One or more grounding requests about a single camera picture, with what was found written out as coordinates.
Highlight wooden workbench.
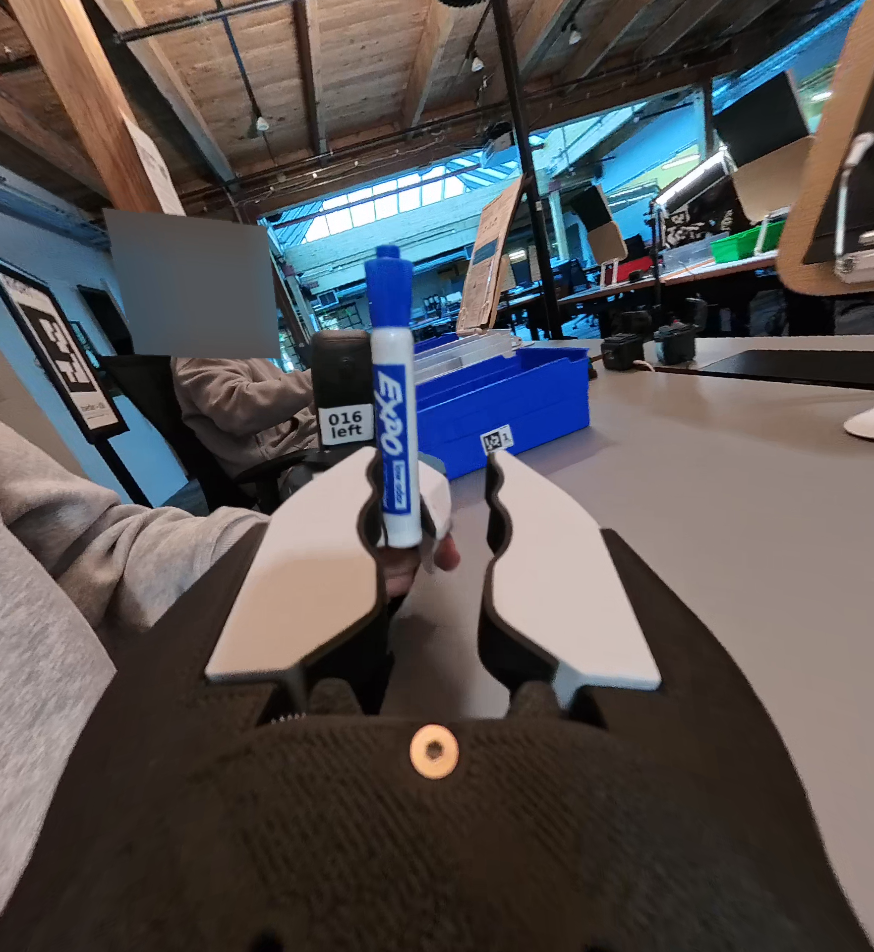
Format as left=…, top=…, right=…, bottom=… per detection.
left=556, top=249, right=780, bottom=336

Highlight wood-backed monitor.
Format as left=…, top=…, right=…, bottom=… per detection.
left=774, top=0, right=874, bottom=298

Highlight black office chair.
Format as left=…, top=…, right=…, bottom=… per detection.
left=97, top=353, right=311, bottom=516

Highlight black desk mat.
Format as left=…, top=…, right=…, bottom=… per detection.
left=693, top=347, right=874, bottom=393

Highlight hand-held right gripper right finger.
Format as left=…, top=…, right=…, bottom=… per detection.
left=477, top=449, right=664, bottom=713

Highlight cardboard sheet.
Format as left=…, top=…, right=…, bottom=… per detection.
left=731, top=134, right=816, bottom=224

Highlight black battery device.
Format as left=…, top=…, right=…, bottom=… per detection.
left=652, top=318, right=699, bottom=367
left=599, top=331, right=647, bottom=371

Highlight green plastic bin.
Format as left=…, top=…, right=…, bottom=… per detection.
left=709, top=225, right=789, bottom=266

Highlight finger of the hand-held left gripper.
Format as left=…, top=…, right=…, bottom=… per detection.
left=415, top=457, right=455, bottom=574

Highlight blue whiteboard marker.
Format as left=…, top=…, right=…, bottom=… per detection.
left=364, top=244, right=417, bottom=550

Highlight person's left hand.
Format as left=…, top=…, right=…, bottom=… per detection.
left=376, top=532, right=462, bottom=598

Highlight black sign stand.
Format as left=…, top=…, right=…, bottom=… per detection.
left=98, top=435, right=157, bottom=508

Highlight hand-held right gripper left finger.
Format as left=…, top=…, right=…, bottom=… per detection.
left=204, top=445, right=392, bottom=716

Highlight black metal pole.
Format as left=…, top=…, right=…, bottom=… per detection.
left=490, top=0, right=566, bottom=341

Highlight person's left forearm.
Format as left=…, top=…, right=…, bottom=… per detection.
left=0, top=394, right=271, bottom=650

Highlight blue plastic bin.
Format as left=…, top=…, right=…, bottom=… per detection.
left=412, top=344, right=592, bottom=478

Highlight framed black-white tag sign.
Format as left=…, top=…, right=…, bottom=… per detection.
left=0, top=243, right=130, bottom=447

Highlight black monitor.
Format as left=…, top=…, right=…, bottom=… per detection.
left=710, top=69, right=811, bottom=171

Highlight clear plastic trays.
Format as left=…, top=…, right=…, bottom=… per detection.
left=414, top=331, right=524, bottom=375

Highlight white paper notice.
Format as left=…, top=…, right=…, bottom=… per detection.
left=121, top=114, right=186, bottom=218

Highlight wooden post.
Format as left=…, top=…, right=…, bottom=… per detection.
left=5, top=0, right=188, bottom=218

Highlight tilted wooden board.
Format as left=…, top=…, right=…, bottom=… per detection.
left=455, top=173, right=525, bottom=337

